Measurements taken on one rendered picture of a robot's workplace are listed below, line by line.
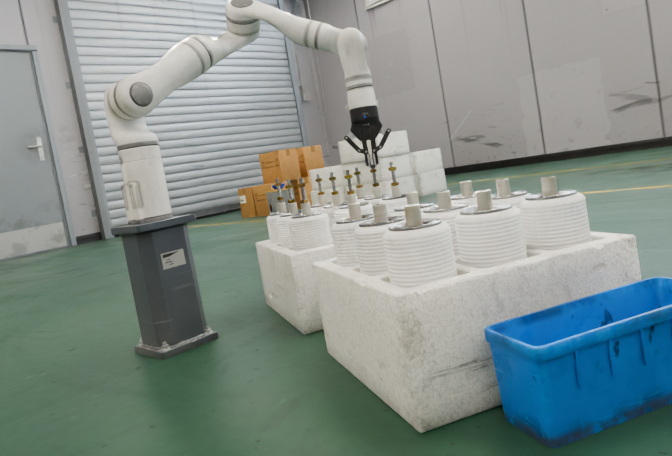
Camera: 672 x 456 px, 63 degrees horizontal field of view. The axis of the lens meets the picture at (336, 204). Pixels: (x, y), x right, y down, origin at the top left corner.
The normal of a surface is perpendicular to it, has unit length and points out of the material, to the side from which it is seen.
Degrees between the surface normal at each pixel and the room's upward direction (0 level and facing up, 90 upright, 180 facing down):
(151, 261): 90
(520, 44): 90
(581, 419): 92
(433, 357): 90
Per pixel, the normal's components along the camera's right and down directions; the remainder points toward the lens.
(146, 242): 0.00, 0.07
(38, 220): 0.70, -0.07
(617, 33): -0.69, 0.17
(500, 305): 0.32, 0.01
